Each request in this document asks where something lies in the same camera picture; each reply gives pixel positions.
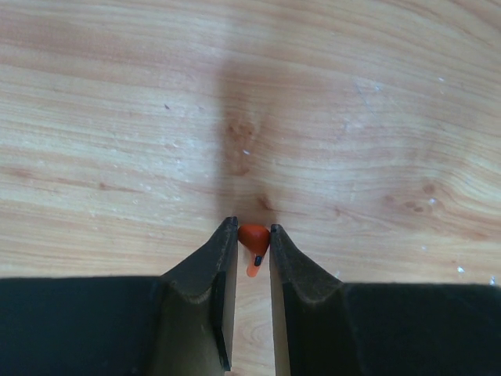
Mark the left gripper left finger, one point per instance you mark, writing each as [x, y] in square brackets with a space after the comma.
[178, 323]

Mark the orange earbud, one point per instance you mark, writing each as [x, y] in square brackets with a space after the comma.
[256, 239]

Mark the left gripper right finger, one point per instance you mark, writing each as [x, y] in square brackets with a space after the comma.
[325, 326]

